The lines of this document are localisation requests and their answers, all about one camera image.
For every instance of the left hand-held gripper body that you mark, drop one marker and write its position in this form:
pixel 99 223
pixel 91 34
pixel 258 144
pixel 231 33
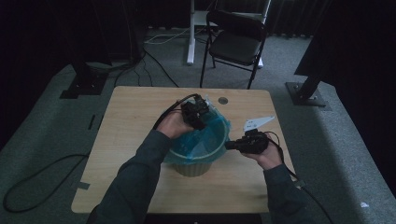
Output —
pixel 194 109

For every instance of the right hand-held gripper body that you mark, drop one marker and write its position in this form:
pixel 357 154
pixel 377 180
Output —
pixel 253 143

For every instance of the blue plastic bag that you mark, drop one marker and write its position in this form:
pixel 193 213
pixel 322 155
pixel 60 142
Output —
pixel 202 140

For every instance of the green ribbed waste bin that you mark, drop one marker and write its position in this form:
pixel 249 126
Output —
pixel 191 170

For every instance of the person's right hand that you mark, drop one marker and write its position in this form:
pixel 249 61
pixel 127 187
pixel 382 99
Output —
pixel 269 158

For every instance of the person's left hand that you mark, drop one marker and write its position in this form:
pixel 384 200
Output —
pixel 172 126

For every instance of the grey table grommet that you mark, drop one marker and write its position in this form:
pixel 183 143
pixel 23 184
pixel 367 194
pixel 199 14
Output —
pixel 223 100

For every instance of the grey tape piece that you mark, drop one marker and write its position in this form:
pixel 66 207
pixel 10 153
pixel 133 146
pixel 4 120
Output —
pixel 83 185
pixel 300 183

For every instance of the black stand base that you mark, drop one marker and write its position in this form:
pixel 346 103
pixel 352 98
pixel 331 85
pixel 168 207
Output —
pixel 84 85
pixel 306 93

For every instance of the black folding chair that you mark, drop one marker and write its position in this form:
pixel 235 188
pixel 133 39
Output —
pixel 236 46

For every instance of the black tape strip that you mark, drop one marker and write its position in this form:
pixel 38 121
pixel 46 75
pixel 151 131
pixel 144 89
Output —
pixel 91 122

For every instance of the white paper scrap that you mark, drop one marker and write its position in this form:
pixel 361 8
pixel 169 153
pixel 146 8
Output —
pixel 364 204

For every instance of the dark curtain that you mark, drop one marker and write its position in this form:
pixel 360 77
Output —
pixel 358 46
pixel 31 46

